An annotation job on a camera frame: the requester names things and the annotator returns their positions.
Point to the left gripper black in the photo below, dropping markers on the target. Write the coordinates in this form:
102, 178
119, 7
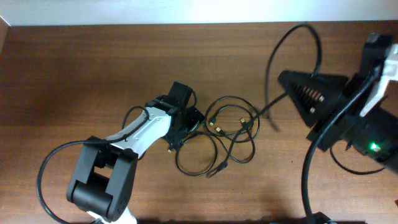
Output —
195, 117

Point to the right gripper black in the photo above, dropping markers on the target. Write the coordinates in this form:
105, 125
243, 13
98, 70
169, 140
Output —
334, 113

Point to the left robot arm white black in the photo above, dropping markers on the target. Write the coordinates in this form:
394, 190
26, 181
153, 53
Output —
102, 181

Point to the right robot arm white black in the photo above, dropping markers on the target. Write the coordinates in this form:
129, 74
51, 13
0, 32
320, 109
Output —
375, 135

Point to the right camera mount white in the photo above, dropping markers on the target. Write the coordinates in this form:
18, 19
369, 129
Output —
389, 73

